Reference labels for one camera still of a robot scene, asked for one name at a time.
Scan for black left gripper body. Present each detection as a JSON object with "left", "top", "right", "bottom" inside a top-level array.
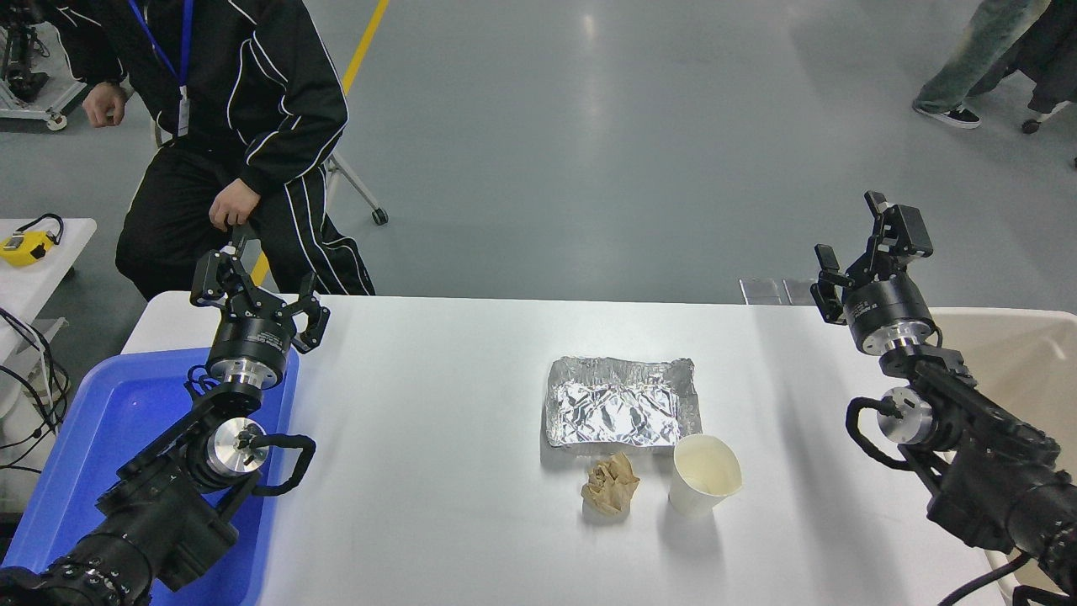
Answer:
[{"left": 208, "top": 295, "right": 296, "bottom": 372}]

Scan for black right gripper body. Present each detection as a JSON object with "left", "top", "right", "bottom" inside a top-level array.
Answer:
[{"left": 844, "top": 276, "right": 935, "bottom": 348}]

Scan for white paper cup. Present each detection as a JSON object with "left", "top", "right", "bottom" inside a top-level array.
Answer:
[{"left": 669, "top": 434, "right": 744, "bottom": 517}]

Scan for crumpled tan paper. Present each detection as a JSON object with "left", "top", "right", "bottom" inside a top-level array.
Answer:
[{"left": 581, "top": 452, "right": 641, "bottom": 516}]

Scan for person's left hand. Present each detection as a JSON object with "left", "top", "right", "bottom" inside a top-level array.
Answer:
[{"left": 208, "top": 178, "right": 262, "bottom": 232}]

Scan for person's right hand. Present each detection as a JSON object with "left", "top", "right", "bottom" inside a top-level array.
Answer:
[{"left": 82, "top": 80, "right": 129, "bottom": 129}]

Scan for silver floor plate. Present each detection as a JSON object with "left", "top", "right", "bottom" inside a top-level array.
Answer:
[{"left": 739, "top": 278, "right": 788, "bottom": 306}]

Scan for large pale bin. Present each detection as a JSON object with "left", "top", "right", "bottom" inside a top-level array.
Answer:
[{"left": 926, "top": 307, "right": 1077, "bottom": 606}]

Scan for blue plastic tray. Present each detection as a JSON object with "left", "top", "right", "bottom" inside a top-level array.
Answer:
[{"left": 0, "top": 348, "right": 301, "bottom": 606}]

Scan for rolling chair base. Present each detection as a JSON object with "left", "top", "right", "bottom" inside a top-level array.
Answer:
[{"left": 1021, "top": 99, "right": 1077, "bottom": 136}]

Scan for white side table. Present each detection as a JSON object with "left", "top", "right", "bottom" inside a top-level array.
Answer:
[{"left": 0, "top": 217, "right": 98, "bottom": 359}]

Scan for standing person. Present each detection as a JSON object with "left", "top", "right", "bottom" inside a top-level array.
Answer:
[{"left": 912, "top": 0, "right": 1053, "bottom": 130}]

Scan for seated person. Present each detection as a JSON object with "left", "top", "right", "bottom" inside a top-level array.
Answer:
[{"left": 46, "top": 0, "right": 377, "bottom": 301}]

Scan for silver foil tray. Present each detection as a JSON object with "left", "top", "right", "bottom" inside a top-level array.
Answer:
[{"left": 545, "top": 356, "right": 703, "bottom": 451}]

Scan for white equipment cart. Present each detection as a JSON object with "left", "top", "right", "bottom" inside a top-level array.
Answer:
[{"left": 0, "top": 0, "right": 90, "bottom": 132}]

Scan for black cables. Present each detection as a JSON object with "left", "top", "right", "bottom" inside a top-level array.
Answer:
[{"left": 0, "top": 307, "right": 73, "bottom": 474}]

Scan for yellow device with black strap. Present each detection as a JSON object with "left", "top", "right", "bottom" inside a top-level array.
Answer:
[{"left": 0, "top": 213, "right": 66, "bottom": 268}]

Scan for blue lanyard with badge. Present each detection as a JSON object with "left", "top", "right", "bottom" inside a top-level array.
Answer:
[{"left": 128, "top": 0, "right": 195, "bottom": 138}]

